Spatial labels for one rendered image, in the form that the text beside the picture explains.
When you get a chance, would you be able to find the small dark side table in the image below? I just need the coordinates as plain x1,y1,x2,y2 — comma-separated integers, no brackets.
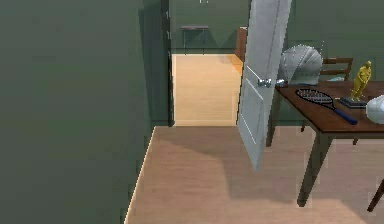
180,25,211,56

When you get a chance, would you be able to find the brown wooden cabinet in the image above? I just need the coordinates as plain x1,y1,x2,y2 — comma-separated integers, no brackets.
234,27,248,63

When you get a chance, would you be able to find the white room door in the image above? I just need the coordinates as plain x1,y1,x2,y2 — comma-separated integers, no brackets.
236,0,293,172

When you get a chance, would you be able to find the grey fan-shaped object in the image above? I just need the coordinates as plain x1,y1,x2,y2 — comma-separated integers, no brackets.
277,43,324,87

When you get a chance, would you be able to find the dark brown wooden table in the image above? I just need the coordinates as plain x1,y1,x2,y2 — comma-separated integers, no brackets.
265,80,384,208

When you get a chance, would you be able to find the black and blue racket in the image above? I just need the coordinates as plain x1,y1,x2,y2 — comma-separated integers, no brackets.
295,87,359,126

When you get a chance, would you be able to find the brown wooden chair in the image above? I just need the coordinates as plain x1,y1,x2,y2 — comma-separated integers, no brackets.
300,57,360,146

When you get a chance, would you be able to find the gold figure statue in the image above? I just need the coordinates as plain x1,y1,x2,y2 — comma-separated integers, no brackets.
339,60,373,110

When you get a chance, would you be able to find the white round object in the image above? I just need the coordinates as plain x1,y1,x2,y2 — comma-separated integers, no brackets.
365,94,384,125

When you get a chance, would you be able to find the dark wooden chair leg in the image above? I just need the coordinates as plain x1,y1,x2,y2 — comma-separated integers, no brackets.
366,178,384,213

